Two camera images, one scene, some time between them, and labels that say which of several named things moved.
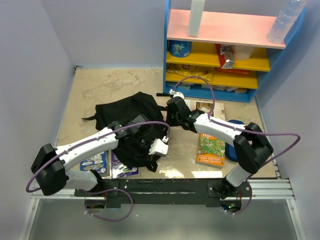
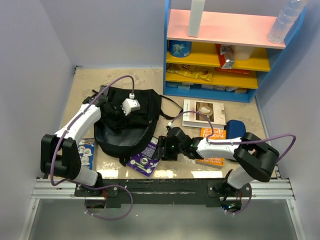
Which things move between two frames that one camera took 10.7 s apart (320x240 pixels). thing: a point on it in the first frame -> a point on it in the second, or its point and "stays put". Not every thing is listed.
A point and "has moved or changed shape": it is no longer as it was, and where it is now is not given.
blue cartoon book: [98, 162] has moved or changed shape
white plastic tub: [242, 52] stays put
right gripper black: [169, 122] -> [163, 142]
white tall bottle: [196, 8] stays put
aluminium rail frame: [276, 189] stays put
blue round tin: [180, 48] stays put
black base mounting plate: [168, 193] stays put
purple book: [119, 170] -> [143, 162]
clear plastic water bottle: [291, 11] stays put
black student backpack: [140, 103] has moved or changed shape
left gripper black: [146, 152] -> [123, 118]
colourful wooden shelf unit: [228, 61] stays put
